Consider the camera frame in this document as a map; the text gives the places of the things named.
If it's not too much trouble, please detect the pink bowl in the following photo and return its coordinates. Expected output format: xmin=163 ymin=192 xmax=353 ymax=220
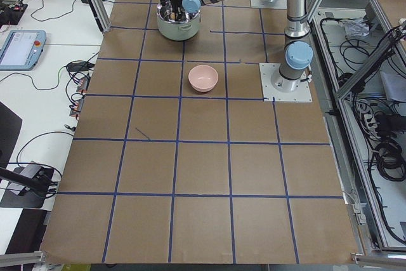
xmin=188 ymin=65 xmax=219 ymax=93

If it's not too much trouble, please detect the black power adapter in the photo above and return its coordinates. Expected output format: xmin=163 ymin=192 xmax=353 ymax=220
xmin=66 ymin=62 xmax=95 ymax=72

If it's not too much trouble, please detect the near teach pendant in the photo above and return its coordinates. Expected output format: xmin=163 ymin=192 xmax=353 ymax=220
xmin=1 ymin=30 xmax=47 ymax=71

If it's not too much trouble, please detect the black cable bundle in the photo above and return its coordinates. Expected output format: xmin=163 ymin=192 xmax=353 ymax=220
xmin=367 ymin=137 xmax=406 ymax=183

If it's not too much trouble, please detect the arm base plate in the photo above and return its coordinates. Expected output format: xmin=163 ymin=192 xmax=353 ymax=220
xmin=250 ymin=0 xmax=287 ymax=10
xmin=259 ymin=63 xmax=313 ymax=103

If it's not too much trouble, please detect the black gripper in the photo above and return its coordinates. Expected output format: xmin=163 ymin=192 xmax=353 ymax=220
xmin=169 ymin=0 xmax=185 ymax=21

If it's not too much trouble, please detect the mint green electric pot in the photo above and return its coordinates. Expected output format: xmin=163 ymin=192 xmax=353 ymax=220
xmin=156 ymin=4 xmax=201 ymax=41

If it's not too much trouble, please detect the circuit board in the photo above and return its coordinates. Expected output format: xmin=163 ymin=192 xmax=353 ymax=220
xmin=0 ymin=2 xmax=28 ymax=26

